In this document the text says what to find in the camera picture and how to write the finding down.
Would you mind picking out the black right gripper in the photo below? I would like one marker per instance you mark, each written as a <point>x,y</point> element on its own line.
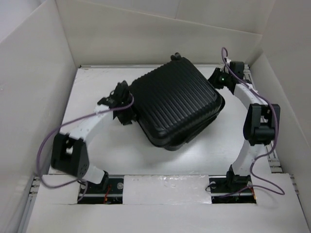
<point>212,79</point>

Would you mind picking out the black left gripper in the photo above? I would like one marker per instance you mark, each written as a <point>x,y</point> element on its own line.
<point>129,119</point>

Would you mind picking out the black ribbed hard-shell suitcase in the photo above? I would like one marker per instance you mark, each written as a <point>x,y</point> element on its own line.
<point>174,103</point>

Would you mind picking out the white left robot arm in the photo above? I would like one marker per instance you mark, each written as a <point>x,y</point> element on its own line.
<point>69,152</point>

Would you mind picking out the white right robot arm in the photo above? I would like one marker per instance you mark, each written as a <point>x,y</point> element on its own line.
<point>260,127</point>

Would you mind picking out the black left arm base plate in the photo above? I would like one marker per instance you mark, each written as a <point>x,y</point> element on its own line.
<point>94,194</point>

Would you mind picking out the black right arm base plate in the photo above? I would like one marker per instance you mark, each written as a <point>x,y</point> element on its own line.
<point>222,192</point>

